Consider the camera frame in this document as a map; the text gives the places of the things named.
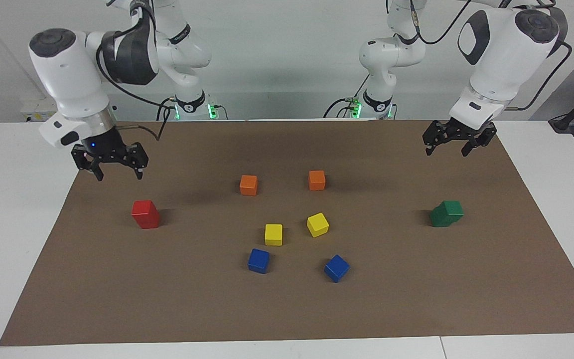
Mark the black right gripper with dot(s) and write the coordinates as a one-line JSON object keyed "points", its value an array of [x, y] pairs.
{"points": [[110, 152]]}

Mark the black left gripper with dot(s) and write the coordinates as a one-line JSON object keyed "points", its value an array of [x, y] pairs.
{"points": [[456, 132]]}

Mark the red wooden cube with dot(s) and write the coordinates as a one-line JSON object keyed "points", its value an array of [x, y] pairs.
{"points": [[150, 223], [143, 208]]}

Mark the green wooden cube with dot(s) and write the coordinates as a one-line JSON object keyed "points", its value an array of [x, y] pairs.
{"points": [[452, 209], [436, 218]]}

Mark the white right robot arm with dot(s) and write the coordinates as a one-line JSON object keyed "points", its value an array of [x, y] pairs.
{"points": [[70, 75]]}

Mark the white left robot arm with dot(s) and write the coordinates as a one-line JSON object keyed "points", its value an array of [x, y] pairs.
{"points": [[506, 55]]}

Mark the green lit base connector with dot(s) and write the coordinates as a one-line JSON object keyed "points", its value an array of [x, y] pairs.
{"points": [[212, 110], [358, 109]]}

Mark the white power box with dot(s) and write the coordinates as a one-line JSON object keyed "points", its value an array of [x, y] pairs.
{"points": [[33, 110]]}

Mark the orange wooden cube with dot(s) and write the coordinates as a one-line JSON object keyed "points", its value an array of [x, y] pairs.
{"points": [[317, 180], [248, 185]]}

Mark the yellow wooden cube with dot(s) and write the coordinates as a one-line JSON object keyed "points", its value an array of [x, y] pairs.
{"points": [[318, 224], [273, 234]]}

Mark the blue wooden cube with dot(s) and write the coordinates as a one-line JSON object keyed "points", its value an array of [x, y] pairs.
{"points": [[258, 260], [337, 268]]}

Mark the brown table mat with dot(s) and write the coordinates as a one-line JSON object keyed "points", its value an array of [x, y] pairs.
{"points": [[287, 309]]}

